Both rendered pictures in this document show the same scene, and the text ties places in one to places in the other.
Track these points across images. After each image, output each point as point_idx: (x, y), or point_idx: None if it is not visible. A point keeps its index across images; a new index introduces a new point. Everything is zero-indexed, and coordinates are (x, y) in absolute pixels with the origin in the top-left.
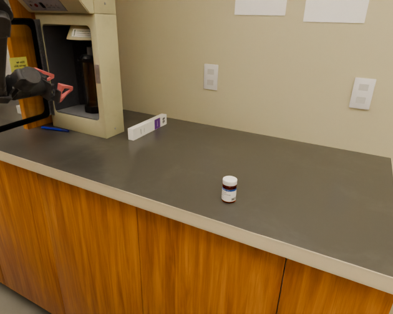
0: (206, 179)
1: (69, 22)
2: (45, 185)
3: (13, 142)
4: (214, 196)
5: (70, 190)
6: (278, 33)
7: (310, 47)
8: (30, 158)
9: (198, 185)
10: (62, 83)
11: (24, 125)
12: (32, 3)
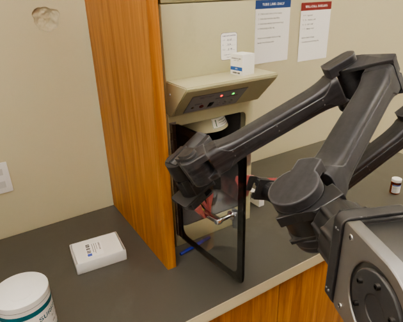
0: (360, 191)
1: (221, 114)
2: (286, 286)
3: (222, 278)
4: (388, 195)
5: (315, 268)
6: (283, 73)
7: (301, 78)
8: (286, 267)
9: (370, 197)
10: (272, 177)
11: (169, 266)
12: (199, 105)
